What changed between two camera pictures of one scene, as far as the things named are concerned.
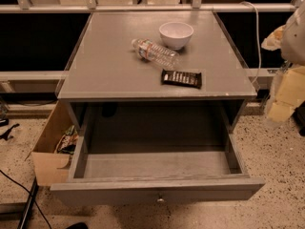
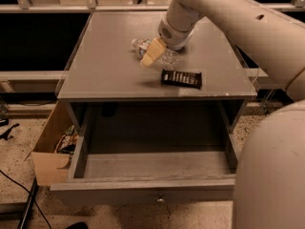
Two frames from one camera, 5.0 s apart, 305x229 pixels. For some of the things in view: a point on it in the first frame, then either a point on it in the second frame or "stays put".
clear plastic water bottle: (150, 51) stays put
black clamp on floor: (6, 135) stays put
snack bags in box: (69, 142) stays put
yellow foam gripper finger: (290, 94) to (155, 48)
